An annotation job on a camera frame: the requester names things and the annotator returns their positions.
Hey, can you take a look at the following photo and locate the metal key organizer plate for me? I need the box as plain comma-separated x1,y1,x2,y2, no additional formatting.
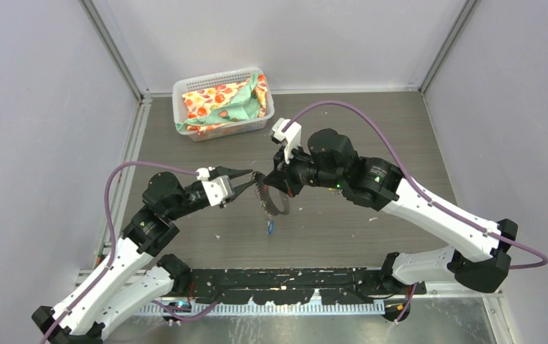
252,171,291,220

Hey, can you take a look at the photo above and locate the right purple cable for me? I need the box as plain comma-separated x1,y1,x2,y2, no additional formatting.
283,100,548,325

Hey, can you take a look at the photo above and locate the floral cloth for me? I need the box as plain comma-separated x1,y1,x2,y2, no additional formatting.
176,73,268,133

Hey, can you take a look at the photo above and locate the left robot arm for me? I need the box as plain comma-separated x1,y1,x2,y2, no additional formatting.
32,161,254,343

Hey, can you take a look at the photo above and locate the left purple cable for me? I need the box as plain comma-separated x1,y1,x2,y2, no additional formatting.
38,161,226,344

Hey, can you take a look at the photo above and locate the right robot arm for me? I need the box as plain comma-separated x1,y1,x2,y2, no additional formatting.
264,123,518,294

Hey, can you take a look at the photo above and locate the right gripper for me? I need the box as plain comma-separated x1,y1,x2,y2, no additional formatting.
264,140,344,198

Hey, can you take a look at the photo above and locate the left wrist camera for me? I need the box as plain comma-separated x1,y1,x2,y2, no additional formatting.
196,166,235,206

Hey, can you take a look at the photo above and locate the white plastic basket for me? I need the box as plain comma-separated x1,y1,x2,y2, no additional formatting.
172,67,274,141

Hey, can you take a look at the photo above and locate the purple cable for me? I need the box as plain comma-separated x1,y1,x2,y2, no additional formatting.
38,161,226,344
283,100,548,325

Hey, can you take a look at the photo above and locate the white cable duct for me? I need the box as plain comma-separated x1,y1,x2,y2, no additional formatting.
135,300,385,316

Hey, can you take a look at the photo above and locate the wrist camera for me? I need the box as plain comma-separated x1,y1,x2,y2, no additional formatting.
270,118,302,163
196,166,235,206

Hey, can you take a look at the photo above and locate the blue tagged key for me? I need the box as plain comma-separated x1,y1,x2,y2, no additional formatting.
268,220,275,235

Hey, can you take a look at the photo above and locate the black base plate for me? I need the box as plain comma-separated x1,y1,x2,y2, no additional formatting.
165,267,409,305

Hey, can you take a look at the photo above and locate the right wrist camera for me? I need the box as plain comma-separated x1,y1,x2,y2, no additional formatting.
270,118,302,163

